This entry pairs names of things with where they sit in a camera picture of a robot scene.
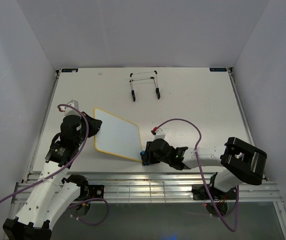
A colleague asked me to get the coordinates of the blue bone-shaped whiteboard eraser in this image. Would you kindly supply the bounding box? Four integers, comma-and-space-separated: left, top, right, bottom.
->
140, 150, 149, 166

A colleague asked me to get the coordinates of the yellow-framed whiteboard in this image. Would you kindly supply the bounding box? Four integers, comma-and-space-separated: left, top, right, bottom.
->
93, 108, 143, 162

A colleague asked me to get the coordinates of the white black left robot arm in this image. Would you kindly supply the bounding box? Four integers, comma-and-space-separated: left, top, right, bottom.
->
3, 112, 102, 240

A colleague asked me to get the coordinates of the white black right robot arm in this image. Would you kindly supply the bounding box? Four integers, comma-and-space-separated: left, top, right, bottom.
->
140, 137, 267, 199

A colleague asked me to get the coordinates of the black metal whiteboard stand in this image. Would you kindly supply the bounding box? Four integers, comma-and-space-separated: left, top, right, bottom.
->
129, 70, 161, 102

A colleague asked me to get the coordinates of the blue label sticker left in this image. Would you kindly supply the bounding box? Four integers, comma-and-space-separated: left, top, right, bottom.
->
61, 68, 79, 73

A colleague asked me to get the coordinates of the blue label sticker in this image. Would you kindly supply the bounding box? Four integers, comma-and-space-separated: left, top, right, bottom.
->
61, 68, 79, 73
209, 67, 227, 72

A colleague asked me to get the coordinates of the blue label sticker right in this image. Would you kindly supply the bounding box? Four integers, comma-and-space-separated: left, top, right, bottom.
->
209, 67, 227, 72

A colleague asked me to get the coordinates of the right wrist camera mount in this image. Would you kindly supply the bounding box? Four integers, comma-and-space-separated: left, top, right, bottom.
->
151, 127, 166, 140

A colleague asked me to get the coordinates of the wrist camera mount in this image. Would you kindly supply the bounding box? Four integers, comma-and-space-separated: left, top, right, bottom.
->
151, 127, 166, 140
58, 99, 79, 116

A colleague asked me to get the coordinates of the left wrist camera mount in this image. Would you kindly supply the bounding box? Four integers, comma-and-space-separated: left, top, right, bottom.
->
58, 99, 79, 116

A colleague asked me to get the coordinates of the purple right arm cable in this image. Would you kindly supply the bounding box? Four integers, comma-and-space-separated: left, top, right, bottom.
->
156, 118, 241, 233

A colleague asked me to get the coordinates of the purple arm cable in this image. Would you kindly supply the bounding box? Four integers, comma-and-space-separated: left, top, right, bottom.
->
156, 118, 241, 233
0, 103, 110, 240

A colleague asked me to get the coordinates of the aluminium table edge rail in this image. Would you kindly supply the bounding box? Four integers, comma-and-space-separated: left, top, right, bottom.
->
11, 172, 284, 205

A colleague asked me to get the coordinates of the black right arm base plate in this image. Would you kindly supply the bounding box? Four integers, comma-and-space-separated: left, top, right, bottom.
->
191, 184, 237, 201

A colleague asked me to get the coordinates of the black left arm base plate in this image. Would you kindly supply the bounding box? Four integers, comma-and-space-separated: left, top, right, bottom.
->
84, 185, 105, 200

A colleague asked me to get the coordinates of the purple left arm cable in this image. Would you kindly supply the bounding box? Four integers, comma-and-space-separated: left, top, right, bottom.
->
0, 103, 110, 240

